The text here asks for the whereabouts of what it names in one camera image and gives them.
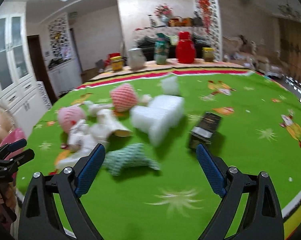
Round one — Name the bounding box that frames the black product box with barcode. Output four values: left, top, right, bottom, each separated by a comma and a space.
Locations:
188, 112, 222, 151

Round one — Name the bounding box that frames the pink bag lined trash bin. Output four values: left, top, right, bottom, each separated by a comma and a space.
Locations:
0, 128, 26, 160

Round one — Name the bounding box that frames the white glass-door cabinet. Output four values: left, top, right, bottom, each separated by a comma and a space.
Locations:
0, 2, 46, 136

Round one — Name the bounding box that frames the pink foam fruit net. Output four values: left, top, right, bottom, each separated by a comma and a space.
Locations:
57, 105, 86, 134

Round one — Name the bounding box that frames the low white shoe cabinet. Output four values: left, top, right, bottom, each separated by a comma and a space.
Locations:
48, 60, 82, 97

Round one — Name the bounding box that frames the white paper cup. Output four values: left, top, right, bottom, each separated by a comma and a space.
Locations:
97, 109, 131, 138

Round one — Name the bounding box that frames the green cartoon tablecloth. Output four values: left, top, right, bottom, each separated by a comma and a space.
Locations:
17, 68, 301, 239

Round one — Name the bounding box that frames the green white foam net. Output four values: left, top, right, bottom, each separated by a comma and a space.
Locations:
103, 143, 161, 176

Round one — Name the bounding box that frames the red white foam fruit net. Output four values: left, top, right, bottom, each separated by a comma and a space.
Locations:
110, 83, 138, 112

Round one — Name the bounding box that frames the yellow lidded jar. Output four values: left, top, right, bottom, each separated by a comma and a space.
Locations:
110, 56, 124, 72

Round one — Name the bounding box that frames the red gift bag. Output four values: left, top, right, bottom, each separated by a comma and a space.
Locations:
104, 53, 121, 67

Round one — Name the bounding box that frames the large white foam block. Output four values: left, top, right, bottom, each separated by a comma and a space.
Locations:
130, 94, 185, 147

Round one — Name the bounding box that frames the white ceramic teapot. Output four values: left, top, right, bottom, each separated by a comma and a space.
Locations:
128, 48, 146, 70

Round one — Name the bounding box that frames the small white foam piece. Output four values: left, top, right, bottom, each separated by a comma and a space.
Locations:
161, 76, 180, 96

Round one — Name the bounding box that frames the amber glass jar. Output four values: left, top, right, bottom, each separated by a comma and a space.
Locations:
202, 47, 215, 62

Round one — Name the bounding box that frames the lace covered sideboard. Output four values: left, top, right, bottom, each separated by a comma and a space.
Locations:
133, 27, 211, 61

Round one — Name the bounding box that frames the green patterned snack bag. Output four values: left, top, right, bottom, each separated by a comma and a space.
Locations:
154, 33, 169, 65

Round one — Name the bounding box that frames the red thermos jug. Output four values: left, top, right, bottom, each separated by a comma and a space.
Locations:
176, 31, 196, 64

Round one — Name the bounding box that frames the pink flower bouquet vase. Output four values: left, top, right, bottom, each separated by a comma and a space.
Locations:
154, 4, 173, 25

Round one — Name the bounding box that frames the woven orange basket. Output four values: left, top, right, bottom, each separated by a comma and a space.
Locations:
168, 16, 193, 27

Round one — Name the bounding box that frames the red chinese knot decoration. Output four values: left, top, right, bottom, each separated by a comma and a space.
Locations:
199, 0, 212, 34

